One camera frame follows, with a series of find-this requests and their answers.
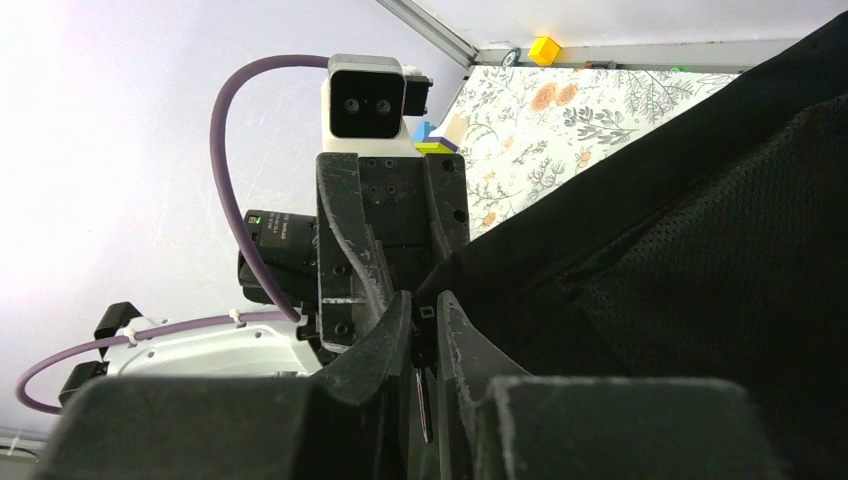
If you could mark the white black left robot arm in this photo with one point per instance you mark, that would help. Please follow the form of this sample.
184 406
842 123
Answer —
236 344

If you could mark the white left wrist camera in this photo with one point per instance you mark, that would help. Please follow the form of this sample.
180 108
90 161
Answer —
365 101

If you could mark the aluminium corner frame post left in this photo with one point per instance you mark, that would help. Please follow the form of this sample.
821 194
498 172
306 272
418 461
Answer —
435 31

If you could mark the yellow cube block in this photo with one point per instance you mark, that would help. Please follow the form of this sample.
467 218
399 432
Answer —
544 51

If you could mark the green purple toy block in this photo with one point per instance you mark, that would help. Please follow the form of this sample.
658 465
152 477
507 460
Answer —
427 142

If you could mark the floral patterned table mat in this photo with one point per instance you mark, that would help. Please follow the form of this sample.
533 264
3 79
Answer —
529 130

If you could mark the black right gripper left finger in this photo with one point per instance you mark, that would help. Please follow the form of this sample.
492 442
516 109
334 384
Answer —
347 421

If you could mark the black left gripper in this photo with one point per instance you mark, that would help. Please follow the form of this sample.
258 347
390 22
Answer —
382 225

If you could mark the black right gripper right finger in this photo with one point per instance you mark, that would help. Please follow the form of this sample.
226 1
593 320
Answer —
496 421

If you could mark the black zip-up jacket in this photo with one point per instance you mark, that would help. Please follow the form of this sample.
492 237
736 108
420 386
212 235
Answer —
714 247

